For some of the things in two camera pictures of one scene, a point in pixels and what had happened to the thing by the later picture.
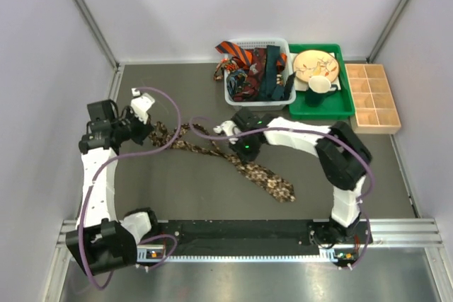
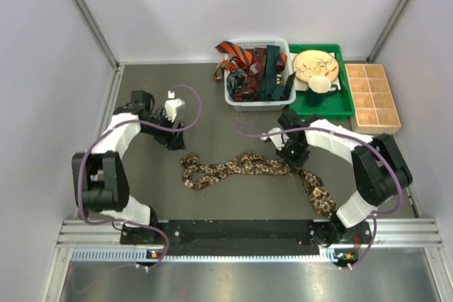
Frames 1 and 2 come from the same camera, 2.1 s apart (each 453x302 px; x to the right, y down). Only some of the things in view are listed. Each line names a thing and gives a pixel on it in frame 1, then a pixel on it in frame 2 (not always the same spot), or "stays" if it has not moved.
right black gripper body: x=248 y=147 → x=296 y=155
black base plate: x=252 y=238 stays
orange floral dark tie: x=224 y=63 stays
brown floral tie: x=193 y=138 → x=199 y=173
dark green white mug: x=318 y=87 stays
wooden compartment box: x=375 y=108 stays
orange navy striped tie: x=245 y=55 stays
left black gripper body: x=132 y=127 → x=161 y=134
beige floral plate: x=315 y=63 stays
